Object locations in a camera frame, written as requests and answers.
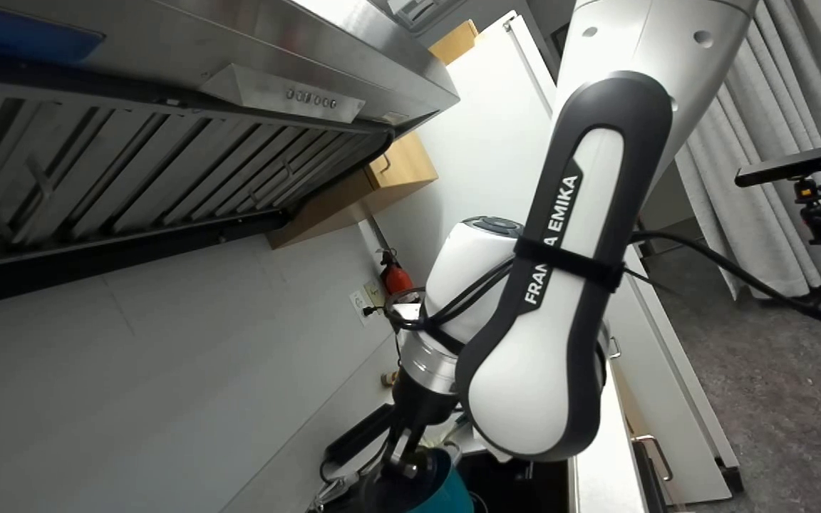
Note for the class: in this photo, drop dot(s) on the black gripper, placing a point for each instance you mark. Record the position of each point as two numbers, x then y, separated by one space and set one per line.
419 417

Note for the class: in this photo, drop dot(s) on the large wooden wall cabinet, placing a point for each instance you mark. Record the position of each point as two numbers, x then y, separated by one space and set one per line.
399 166

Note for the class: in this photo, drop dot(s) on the white curtains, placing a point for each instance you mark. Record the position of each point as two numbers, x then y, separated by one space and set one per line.
763 95

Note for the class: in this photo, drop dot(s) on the white leaning board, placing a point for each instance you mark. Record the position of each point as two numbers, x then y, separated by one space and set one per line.
668 400

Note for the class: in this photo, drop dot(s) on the black camera on tripod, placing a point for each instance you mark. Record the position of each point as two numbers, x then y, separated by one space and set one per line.
798 160

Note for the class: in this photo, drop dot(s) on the stainless steel range hood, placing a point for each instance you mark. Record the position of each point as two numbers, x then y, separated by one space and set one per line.
143 160

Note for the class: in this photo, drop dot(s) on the white wall outlet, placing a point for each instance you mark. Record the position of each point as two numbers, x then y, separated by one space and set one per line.
361 304

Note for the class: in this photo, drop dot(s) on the blue pot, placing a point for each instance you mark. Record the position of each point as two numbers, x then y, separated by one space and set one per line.
450 488

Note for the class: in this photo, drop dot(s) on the small wooden box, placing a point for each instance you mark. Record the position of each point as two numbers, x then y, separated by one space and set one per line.
453 44

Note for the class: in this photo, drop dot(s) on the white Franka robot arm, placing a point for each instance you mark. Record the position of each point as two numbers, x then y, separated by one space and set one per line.
562 360

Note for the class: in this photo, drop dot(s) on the red fire extinguisher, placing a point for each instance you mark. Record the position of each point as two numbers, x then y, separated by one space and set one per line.
398 279

